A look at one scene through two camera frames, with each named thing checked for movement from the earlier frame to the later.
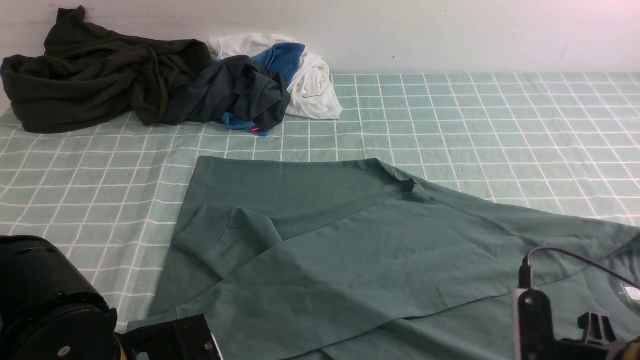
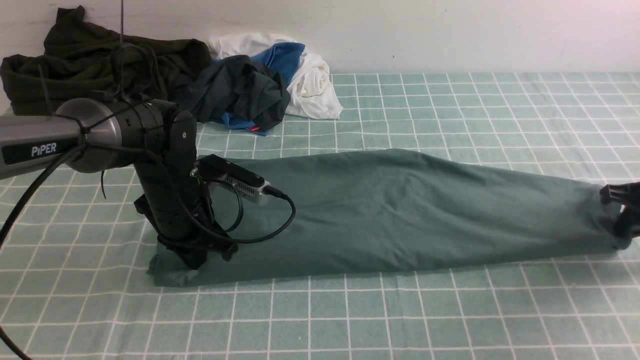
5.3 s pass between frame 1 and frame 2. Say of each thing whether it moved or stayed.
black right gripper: moved
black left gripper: moved
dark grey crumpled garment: stayed
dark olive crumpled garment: stayed
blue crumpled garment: stayed
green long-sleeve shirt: moved
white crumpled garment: stayed
